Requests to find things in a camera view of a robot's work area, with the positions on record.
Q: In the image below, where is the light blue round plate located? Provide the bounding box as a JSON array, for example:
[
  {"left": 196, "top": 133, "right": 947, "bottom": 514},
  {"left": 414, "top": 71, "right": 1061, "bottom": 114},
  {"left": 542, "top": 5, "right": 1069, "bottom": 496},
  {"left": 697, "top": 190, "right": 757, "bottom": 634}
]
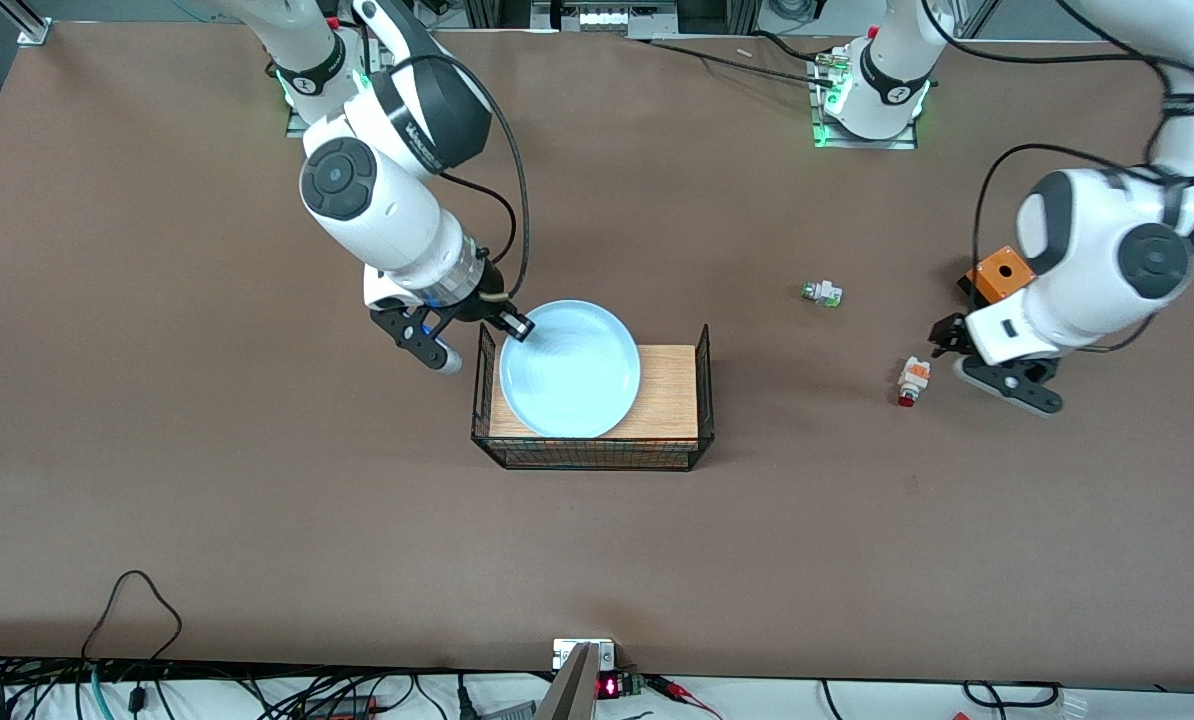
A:
[{"left": 497, "top": 300, "right": 643, "bottom": 439}]

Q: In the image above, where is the grey metal camera bracket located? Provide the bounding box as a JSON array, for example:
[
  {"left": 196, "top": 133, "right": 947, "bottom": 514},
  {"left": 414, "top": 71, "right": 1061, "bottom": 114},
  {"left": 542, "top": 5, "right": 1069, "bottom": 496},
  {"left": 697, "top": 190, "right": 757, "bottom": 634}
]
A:
[{"left": 535, "top": 643, "right": 601, "bottom": 720}]

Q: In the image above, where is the grey left arm base plate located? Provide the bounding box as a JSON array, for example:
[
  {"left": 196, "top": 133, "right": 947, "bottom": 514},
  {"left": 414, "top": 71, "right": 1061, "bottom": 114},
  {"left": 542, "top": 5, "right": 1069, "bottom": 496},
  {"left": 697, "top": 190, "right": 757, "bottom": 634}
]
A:
[{"left": 810, "top": 50, "right": 922, "bottom": 152}]

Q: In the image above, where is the red push button switch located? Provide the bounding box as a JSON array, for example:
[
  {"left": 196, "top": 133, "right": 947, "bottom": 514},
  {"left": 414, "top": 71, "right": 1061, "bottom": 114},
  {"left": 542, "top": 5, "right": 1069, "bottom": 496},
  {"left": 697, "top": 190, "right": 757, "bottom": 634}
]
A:
[{"left": 897, "top": 355, "right": 933, "bottom": 408}]

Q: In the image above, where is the orange button box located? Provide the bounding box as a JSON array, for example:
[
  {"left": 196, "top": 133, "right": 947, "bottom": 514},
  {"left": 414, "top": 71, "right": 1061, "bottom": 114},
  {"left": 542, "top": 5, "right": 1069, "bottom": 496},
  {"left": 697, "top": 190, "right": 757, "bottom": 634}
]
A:
[{"left": 960, "top": 245, "right": 1038, "bottom": 306}]

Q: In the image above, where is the red wire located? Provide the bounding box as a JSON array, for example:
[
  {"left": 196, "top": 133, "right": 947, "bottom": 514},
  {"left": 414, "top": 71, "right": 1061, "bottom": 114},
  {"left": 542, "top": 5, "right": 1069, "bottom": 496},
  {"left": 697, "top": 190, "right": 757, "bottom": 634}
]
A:
[{"left": 647, "top": 675, "right": 724, "bottom": 720}]

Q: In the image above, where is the teal cable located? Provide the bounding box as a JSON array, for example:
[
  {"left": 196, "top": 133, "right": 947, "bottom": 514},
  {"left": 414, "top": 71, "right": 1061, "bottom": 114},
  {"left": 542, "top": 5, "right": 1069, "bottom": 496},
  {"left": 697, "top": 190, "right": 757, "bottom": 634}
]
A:
[{"left": 75, "top": 664, "right": 114, "bottom": 720}]

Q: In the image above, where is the black looped cable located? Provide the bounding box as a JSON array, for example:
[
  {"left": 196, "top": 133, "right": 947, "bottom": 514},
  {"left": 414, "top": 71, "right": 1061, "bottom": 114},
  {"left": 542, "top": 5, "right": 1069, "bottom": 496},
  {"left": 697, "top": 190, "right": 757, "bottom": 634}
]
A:
[{"left": 82, "top": 570, "right": 184, "bottom": 664}]

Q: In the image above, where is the black coiled cable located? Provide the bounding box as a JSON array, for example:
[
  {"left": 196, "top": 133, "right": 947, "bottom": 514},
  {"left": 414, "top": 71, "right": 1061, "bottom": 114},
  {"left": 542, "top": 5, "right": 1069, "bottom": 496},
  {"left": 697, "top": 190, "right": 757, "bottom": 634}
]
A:
[{"left": 961, "top": 680, "right": 1064, "bottom": 711}]

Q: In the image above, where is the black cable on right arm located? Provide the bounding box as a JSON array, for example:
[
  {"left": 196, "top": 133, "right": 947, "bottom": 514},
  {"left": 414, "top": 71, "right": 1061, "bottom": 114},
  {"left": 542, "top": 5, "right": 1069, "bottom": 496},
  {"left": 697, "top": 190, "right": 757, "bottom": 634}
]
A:
[{"left": 387, "top": 55, "right": 533, "bottom": 301}]

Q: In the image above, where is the aluminium frame profile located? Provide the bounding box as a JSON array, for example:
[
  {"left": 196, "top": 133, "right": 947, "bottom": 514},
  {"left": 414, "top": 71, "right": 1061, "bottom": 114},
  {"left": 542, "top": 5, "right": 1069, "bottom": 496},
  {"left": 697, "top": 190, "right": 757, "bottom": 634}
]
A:
[{"left": 0, "top": 0, "right": 54, "bottom": 47}]

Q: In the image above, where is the black wire basket wooden base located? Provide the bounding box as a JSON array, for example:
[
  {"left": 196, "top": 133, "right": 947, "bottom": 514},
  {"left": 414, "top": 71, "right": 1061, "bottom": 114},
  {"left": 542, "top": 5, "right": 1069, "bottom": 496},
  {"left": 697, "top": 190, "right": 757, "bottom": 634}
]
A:
[{"left": 470, "top": 323, "right": 715, "bottom": 472}]

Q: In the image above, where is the black cable on table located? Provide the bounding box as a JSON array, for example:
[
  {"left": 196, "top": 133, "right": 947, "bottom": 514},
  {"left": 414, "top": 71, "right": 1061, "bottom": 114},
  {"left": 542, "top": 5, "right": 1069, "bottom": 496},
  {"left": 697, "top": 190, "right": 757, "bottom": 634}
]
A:
[{"left": 647, "top": 38, "right": 838, "bottom": 87}]

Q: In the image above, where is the white mount block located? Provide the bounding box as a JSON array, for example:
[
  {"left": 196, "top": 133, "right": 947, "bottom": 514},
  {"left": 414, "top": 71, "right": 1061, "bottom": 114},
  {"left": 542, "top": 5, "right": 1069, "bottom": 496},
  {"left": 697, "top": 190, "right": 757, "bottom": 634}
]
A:
[{"left": 553, "top": 638, "right": 616, "bottom": 671}]

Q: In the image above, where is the black power adapter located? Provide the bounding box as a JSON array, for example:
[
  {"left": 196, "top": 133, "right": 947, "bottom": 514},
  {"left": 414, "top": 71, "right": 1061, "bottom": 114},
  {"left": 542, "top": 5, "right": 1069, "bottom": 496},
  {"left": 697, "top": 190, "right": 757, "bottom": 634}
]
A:
[{"left": 302, "top": 695, "right": 379, "bottom": 720}]

